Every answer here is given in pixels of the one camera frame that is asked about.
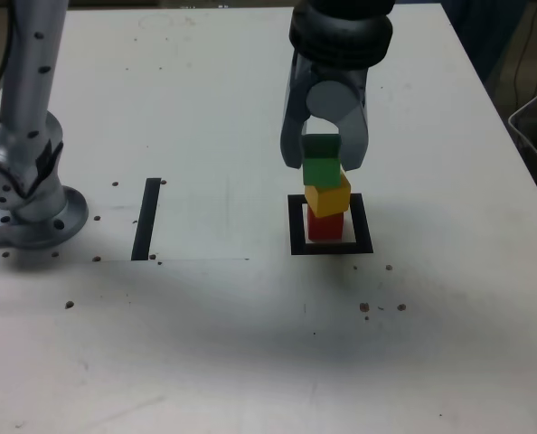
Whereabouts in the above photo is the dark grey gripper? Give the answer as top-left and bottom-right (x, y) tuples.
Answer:
(279, 52), (372, 173)

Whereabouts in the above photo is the green cube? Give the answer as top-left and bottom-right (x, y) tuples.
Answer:
(301, 134), (344, 188)

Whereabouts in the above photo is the yellow cube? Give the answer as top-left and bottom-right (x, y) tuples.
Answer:
(304, 174), (353, 217)

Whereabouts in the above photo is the red cube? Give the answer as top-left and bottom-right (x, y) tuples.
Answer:
(306, 205), (345, 241)

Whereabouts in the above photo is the black tape square outline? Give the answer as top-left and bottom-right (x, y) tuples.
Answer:
(287, 193), (374, 256)

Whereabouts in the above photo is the black tape strip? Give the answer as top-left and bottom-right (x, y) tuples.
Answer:
(130, 177), (162, 262)

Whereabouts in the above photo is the white bin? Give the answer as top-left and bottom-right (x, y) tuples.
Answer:
(507, 74), (537, 171)

